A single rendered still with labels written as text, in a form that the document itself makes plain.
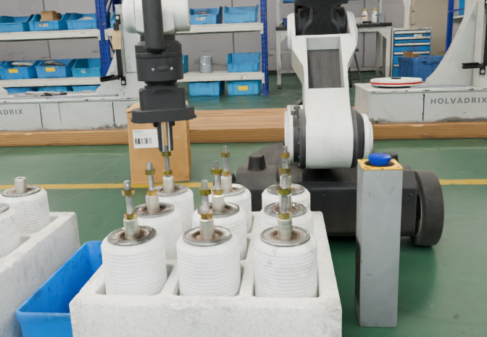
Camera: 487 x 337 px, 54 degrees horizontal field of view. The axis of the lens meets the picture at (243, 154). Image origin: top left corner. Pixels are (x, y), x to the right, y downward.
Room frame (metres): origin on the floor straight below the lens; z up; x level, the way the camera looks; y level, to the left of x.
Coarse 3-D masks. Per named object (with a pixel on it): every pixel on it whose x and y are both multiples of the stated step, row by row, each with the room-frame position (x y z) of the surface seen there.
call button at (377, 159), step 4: (368, 156) 0.84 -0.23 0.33; (372, 156) 0.84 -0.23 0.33; (376, 156) 0.83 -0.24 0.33; (380, 156) 0.83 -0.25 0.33; (384, 156) 0.83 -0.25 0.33; (388, 156) 0.83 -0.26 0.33; (372, 160) 0.83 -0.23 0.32; (376, 160) 0.82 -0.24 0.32; (380, 160) 0.82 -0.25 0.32; (384, 160) 0.82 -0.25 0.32; (388, 160) 0.83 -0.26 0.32; (372, 164) 0.83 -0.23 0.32; (376, 164) 0.83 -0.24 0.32; (380, 164) 0.83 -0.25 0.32; (384, 164) 0.83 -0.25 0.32
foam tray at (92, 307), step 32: (256, 224) 0.91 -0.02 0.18; (320, 224) 0.89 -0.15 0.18; (320, 256) 0.75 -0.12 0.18; (96, 288) 0.66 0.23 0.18; (320, 288) 0.64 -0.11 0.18; (96, 320) 0.62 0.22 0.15; (128, 320) 0.61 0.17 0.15; (160, 320) 0.61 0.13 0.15; (192, 320) 0.60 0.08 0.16; (224, 320) 0.60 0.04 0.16; (256, 320) 0.59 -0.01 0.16; (288, 320) 0.59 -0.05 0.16; (320, 320) 0.59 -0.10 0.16
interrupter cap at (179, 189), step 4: (176, 184) 0.96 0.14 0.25; (156, 188) 0.94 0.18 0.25; (160, 188) 0.94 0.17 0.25; (176, 188) 0.94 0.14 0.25; (180, 188) 0.93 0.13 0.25; (184, 188) 0.93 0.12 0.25; (160, 192) 0.91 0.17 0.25; (164, 192) 0.92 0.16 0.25; (172, 192) 0.91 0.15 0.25; (176, 192) 0.90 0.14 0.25; (180, 192) 0.90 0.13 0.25; (184, 192) 0.91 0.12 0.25; (164, 196) 0.89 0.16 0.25
